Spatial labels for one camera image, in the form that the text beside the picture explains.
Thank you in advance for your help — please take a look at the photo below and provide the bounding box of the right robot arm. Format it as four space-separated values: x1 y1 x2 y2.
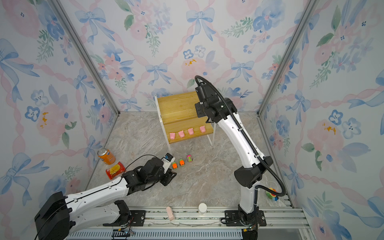
195 83 286 226

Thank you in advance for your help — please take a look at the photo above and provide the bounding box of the wooden two-tier white-frame shelf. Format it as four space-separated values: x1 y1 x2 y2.
154 92 216 154

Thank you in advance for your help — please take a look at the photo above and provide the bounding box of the red snack packet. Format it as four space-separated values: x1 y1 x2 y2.
106 162 126 180

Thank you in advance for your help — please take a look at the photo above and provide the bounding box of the colourful flower toy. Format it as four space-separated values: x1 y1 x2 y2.
266 188 279 202

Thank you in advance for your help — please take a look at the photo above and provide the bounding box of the pink eraser block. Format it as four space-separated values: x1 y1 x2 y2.
166 207 175 222

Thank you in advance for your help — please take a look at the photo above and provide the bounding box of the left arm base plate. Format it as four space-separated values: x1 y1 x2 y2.
103 210 146 227

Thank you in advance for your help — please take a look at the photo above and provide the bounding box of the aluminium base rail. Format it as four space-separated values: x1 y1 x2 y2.
67 207 315 240

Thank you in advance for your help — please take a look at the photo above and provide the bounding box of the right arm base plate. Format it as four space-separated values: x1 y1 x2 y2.
221 209 267 228

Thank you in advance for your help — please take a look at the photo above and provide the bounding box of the white bottle cap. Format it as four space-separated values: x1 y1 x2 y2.
198 203 208 215

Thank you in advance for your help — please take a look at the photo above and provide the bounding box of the orange soda can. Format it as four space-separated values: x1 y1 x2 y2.
97 148 116 165

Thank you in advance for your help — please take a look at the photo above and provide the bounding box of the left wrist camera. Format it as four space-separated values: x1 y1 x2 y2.
162 153 175 174

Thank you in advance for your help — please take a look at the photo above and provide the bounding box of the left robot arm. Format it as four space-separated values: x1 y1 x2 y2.
35 154 177 240

